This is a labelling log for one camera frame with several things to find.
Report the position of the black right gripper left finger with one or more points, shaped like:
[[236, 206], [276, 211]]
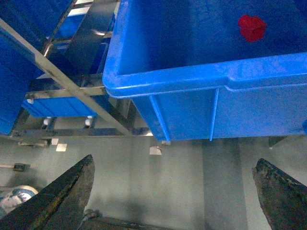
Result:
[[58, 206]]

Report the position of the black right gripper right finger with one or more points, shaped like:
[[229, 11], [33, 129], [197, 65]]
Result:
[[282, 198]]

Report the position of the red toy block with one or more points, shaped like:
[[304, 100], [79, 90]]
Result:
[[252, 28]]

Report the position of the large blue bin left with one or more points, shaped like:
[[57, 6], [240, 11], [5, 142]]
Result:
[[192, 75]]

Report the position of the steel rack upright post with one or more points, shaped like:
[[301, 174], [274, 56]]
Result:
[[38, 59]]

